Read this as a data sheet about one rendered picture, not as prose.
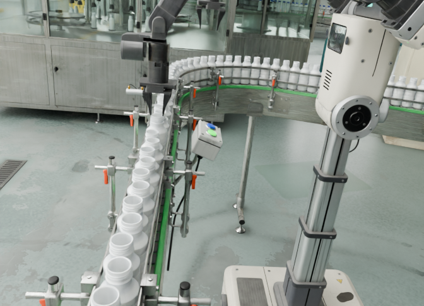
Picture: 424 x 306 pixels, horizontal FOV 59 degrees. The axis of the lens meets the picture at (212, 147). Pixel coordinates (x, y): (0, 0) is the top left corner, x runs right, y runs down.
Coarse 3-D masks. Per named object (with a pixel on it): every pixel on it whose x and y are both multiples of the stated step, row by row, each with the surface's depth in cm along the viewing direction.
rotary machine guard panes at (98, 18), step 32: (0, 0) 365; (32, 0) 367; (64, 0) 368; (96, 0) 369; (128, 0) 370; (192, 0) 372; (224, 0) 373; (32, 32) 378; (64, 32) 380; (96, 32) 381; (192, 32) 385; (224, 32) 386
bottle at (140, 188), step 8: (136, 184) 78; (144, 184) 79; (136, 192) 76; (144, 192) 76; (144, 200) 77; (152, 200) 80; (144, 208) 77; (152, 208) 78; (152, 216) 79; (152, 240) 82
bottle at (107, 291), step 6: (102, 288) 51; (108, 288) 51; (114, 288) 51; (96, 294) 51; (102, 294) 52; (108, 294) 52; (114, 294) 52; (96, 300) 51; (102, 300) 52; (108, 300) 52; (114, 300) 52; (120, 300) 50
